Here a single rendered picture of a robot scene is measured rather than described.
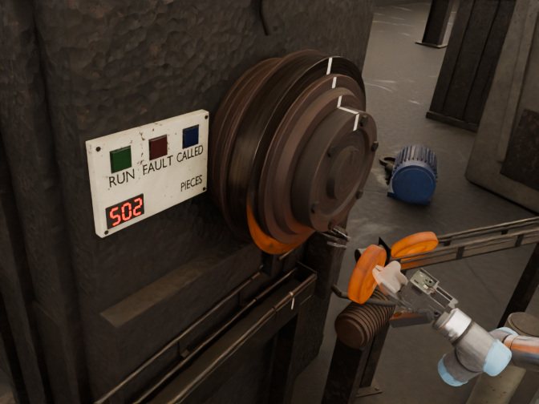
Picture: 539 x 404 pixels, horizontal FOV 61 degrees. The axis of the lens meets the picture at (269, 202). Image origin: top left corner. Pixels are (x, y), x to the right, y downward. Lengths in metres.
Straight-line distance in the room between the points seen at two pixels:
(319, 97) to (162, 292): 0.53
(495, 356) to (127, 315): 0.79
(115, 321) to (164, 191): 0.27
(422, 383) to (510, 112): 2.18
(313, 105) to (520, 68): 2.81
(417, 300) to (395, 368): 1.04
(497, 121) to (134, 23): 3.23
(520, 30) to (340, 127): 2.84
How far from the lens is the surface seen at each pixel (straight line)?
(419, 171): 3.20
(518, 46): 3.69
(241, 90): 0.98
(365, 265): 1.16
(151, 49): 0.84
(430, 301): 1.17
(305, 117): 0.92
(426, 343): 2.34
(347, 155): 0.99
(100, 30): 0.78
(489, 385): 1.94
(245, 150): 0.89
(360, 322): 1.53
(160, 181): 0.91
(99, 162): 0.80
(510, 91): 3.69
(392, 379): 2.13
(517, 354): 1.28
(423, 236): 1.55
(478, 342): 1.17
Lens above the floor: 1.55
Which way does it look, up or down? 30 degrees down
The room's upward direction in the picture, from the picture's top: 6 degrees clockwise
